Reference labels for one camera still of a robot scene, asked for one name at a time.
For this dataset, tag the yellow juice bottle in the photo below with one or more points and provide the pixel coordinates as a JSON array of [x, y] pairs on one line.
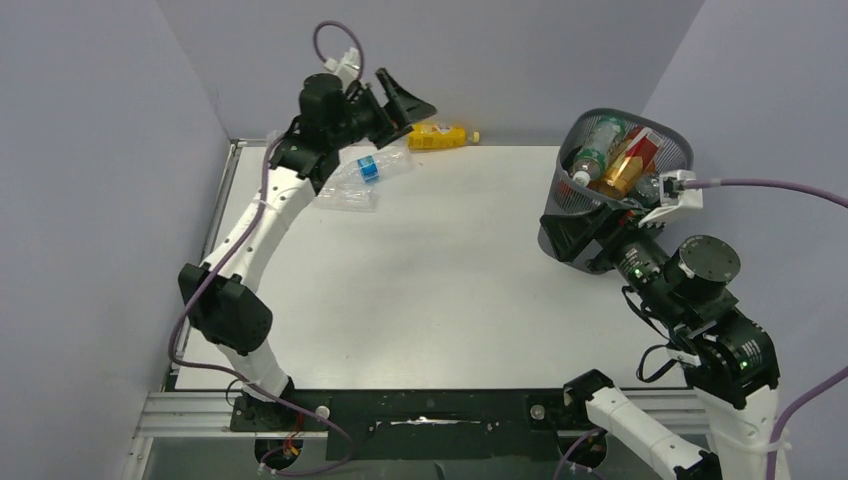
[[440, 136]]

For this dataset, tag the clear crushed bottle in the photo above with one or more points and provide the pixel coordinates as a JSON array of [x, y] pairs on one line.
[[352, 198]]

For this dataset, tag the grey mesh waste bin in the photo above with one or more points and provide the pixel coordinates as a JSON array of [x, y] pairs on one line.
[[566, 197]]

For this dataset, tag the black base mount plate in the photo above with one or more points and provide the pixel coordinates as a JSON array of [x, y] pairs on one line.
[[403, 424]]

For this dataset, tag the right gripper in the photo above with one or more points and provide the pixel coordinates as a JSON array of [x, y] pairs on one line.
[[566, 231]]

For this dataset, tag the aluminium frame rail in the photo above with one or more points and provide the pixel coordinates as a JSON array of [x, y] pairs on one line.
[[210, 414]]

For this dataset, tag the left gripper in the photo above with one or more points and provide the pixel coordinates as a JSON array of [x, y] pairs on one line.
[[403, 108]]

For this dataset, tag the green cap bottle green label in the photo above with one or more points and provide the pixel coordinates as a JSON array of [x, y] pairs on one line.
[[647, 191]]

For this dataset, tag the amber tea bottle red label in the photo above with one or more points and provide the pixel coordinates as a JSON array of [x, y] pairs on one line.
[[634, 156]]

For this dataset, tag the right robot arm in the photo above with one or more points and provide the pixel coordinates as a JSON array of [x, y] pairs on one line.
[[727, 359]]

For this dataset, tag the clear bottle blue label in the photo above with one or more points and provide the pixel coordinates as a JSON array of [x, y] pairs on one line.
[[374, 167]]

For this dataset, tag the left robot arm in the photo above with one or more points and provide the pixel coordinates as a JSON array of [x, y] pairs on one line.
[[220, 293]]

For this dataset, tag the green tinted bottle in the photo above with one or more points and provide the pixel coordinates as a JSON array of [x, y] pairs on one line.
[[591, 161]]

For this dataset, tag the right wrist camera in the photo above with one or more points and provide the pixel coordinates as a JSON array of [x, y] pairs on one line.
[[677, 199]]

